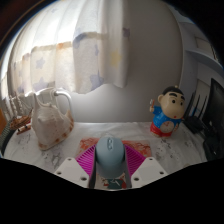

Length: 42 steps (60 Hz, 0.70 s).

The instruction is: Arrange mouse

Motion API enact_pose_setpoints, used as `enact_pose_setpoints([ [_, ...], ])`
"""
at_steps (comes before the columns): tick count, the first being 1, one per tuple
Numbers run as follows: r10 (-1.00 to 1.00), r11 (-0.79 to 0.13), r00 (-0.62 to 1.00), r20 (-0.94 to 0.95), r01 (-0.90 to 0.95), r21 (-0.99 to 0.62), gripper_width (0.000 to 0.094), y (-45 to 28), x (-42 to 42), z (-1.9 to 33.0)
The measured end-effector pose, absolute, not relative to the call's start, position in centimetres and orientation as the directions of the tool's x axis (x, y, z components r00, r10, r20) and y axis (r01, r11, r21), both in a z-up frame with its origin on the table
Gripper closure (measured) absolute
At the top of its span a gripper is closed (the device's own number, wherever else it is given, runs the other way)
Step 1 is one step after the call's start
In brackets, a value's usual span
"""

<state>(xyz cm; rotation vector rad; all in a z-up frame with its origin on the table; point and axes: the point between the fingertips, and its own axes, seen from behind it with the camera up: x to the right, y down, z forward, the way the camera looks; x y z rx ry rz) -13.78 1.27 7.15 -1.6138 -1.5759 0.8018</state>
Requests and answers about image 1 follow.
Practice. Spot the white star-print curtain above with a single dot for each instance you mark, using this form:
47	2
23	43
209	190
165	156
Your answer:
66	50

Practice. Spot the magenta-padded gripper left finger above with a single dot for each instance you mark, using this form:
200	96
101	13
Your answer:
71	170

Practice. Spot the cartoon boy figurine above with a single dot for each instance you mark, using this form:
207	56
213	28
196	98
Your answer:
166	116

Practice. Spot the black router with antennas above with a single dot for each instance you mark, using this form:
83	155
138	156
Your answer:
195	125

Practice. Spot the large white conch shell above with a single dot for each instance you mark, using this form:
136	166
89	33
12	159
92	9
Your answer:
51	125

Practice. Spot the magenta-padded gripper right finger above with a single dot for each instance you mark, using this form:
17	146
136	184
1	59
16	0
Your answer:
148	170

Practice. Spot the light blue computer mouse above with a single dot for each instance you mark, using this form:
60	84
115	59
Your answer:
110	158

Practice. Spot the white wall shelf unit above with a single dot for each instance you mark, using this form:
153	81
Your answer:
200	53

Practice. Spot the white printed tablecloth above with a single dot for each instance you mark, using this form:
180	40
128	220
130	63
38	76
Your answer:
173	150

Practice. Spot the black monitor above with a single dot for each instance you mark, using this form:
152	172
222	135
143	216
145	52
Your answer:
216	116

